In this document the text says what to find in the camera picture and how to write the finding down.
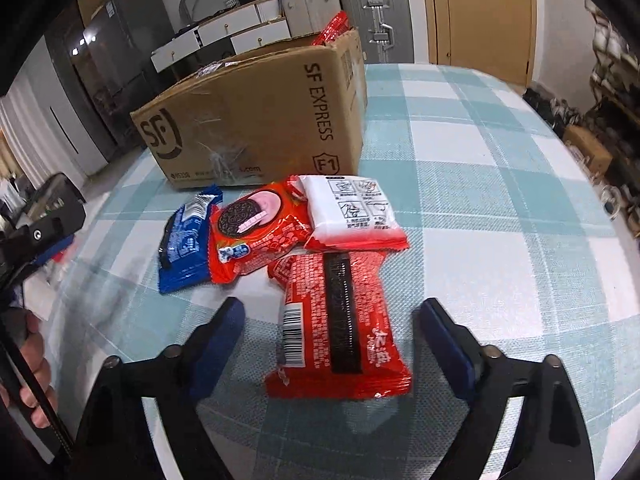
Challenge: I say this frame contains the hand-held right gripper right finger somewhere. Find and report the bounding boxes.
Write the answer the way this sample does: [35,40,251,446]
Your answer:
[417,297,597,480]

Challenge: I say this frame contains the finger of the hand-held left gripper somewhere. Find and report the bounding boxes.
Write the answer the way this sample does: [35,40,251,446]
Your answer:
[15,172,87,267]

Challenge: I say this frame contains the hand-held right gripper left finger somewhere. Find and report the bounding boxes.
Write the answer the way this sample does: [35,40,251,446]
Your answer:
[72,296,247,480]

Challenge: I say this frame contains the red packet black stripe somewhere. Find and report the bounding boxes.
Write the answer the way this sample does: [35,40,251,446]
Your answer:
[264,250,413,400]

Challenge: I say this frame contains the large brown cardboard box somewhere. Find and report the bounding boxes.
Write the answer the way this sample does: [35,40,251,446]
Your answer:
[131,29,369,191]

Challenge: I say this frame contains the red noodle stick snack bag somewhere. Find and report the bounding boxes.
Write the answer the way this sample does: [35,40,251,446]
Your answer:
[310,10,352,49]

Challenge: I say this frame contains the person's left hand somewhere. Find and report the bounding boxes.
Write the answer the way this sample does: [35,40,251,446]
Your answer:
[0,310,59,429]

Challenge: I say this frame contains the blue cookie packet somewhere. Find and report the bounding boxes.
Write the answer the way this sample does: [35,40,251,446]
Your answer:
[158,185,224,294]

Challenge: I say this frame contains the red cookie packet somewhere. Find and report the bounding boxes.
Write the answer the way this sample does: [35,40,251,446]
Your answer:
[209,181,312,282]

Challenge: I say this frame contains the checked tablecloth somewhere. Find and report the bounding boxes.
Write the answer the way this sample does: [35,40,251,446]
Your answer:
[30,62,640,480]

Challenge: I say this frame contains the white red flat packet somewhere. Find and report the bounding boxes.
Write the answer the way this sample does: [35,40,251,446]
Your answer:
[295,174,410,252]

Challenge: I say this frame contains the dark refrigerator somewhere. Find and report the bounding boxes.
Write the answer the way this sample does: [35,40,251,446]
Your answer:
[45,0,176,177]

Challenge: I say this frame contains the small brown cardboard box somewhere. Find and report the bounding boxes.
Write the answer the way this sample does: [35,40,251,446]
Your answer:
[562,125,614,174]

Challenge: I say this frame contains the white dresser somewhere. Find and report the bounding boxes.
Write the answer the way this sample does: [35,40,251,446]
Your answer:
[150,0,294,74]

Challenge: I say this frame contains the pile of shoes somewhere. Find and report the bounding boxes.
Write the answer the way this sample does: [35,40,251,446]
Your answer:
[524,87,597,132]

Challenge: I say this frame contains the yellow door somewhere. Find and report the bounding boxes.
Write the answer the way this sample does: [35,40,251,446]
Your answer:
[420,0,539,89]

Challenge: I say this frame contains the beige suitcase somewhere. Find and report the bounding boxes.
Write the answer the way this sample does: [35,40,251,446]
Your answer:
[279,0,347,37]

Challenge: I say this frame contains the metal shoe rack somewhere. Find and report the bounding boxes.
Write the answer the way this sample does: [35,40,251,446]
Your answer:
[589,5,640,113]

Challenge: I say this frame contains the silver suitcase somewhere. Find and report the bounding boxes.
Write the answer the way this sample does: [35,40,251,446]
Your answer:
[340,0,416,65]

